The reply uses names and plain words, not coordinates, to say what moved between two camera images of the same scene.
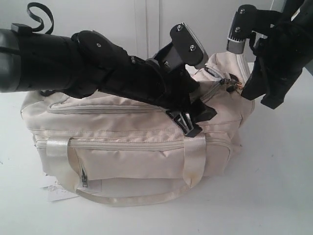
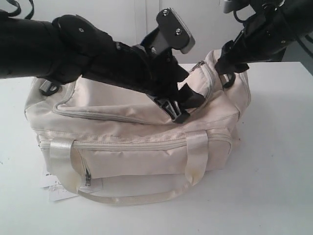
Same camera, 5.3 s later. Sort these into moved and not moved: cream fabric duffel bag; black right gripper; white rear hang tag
Moved: black right gripper
Not moved: white rear hang tag; cream fabric duffel bag
